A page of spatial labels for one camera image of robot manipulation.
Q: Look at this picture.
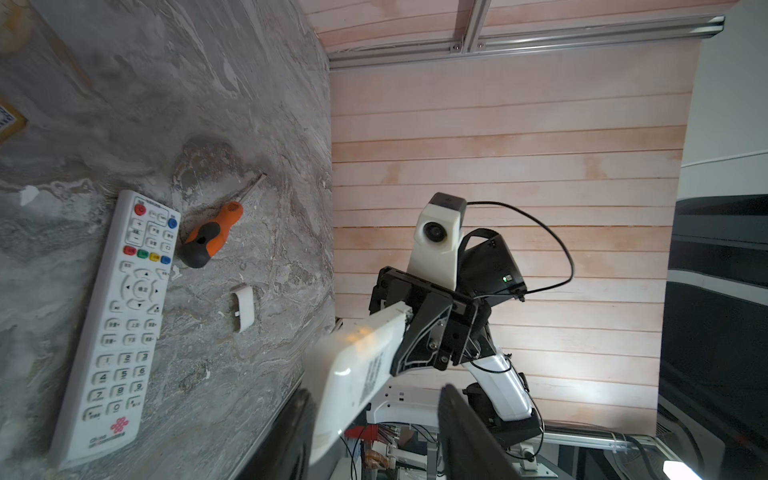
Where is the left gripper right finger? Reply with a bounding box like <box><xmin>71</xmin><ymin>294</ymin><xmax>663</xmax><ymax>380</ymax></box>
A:
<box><xmin>437</xmin><ymin>384</ymin><xmax>520</xmax><ymax>480</ymax></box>

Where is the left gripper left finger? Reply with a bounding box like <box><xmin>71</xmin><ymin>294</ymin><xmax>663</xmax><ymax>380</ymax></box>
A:
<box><xmin>236</xmin><ymin>389</ymin><xmax>315</xmax><ymax>480</ymax></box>

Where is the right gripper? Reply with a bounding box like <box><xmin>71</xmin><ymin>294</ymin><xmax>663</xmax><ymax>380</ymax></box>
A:
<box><xmin>368</xmin><ymin>266</ymin><xmax>491</xmax><ymax>377</ymax></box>

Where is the white air conditioner remote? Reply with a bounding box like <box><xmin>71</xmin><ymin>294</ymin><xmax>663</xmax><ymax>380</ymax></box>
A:
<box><xmin>302</xmin><ymin>302</ymin><xmax>413</xmax><ymax>464</ymax></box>

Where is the white battery cover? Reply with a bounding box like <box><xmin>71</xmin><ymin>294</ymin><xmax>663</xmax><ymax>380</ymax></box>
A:
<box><xmin>233</xmin><ymin>286</ymin><xmax>255</xmax><ymax>333</ymax></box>

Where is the orange black screwdriver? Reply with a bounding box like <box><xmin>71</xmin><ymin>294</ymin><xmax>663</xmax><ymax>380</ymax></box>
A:
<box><xmin>178</xmin><ymin>173</ymin><xmax>266</xmax><ymax>269</ymax></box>

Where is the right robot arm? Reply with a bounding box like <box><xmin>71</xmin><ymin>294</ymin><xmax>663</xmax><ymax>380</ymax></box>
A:
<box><xmin>369</xmin><ymin>221</ymin><xmax>544</xmax><ymax>448</ymax></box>

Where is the white TV remote control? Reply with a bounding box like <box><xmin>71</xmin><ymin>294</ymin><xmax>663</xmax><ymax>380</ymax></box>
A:
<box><xmin>49</xmin><ymin>190</ymin><xmax>180</xmax><ymax>470</ymax></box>

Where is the playing card box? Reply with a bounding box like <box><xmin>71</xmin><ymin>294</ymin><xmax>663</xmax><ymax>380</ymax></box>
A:
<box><xmin>0</xmin><ymin>100</ymin><xmax>27</xmax><ymax>143</ymax></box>

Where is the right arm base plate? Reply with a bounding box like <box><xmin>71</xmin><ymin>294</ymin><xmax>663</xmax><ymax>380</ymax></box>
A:
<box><xmin>505</xmin><ymin>434</ymin><xmax>558</xmax><ymax>479</ymax></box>

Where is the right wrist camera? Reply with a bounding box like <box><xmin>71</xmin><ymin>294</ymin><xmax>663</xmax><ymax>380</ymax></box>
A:
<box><xmin>407</xmin><ymin>192</ymin><xmax>467</xmax><ymax>291</ymax></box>

